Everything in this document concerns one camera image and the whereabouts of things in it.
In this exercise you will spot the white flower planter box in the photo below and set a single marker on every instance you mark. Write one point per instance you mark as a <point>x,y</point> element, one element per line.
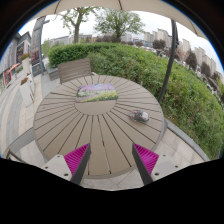
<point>26,65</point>
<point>26,93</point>

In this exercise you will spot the tall grey sign pillar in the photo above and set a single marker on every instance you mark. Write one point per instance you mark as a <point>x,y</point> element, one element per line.
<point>36,46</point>

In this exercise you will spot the round leafy tree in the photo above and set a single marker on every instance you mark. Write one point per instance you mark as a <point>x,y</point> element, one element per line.
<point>118,21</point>

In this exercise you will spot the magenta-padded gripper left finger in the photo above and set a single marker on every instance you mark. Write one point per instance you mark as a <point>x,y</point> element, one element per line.
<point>57,166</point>

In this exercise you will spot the beige umbrella canopy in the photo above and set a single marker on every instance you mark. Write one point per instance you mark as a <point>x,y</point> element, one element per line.
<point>100,4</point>

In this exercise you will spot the brown slatted chair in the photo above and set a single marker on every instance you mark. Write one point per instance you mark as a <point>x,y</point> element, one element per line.
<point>74,69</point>

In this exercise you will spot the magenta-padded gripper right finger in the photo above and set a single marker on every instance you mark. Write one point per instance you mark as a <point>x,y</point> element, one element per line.
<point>164,166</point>

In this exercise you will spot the flower print mouse pad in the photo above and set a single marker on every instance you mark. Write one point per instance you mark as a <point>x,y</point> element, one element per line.
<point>96,92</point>

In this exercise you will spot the thick-trunk tree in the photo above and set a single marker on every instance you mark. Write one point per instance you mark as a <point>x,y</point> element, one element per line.
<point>77,28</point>

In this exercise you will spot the black curved umbrella pole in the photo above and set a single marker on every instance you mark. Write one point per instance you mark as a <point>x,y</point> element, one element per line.
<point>170,60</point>

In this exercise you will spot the distant apartment buildings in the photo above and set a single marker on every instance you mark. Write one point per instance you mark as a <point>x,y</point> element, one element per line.
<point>163,35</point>

